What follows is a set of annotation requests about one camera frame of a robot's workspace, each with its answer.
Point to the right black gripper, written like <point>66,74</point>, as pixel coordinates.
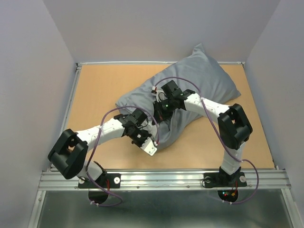
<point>158,114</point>

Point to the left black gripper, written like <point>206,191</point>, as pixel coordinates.
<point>147,135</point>

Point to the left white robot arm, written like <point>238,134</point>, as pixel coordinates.
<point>68,154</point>

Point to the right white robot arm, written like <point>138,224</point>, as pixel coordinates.
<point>233,128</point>

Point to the metal front panel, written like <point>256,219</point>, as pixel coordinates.
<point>164,209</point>

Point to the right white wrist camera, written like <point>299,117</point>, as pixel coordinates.
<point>158,93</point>

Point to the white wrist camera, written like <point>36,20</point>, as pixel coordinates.
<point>149,147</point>
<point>158,93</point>

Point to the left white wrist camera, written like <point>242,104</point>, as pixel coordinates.
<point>149,147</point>

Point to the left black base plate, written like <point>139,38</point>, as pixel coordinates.
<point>107,181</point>

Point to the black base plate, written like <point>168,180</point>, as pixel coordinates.
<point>107,181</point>
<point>217,180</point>

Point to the aluminium frame rail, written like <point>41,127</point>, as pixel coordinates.
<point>186,179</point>

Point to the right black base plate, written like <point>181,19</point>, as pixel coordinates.
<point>217,180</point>

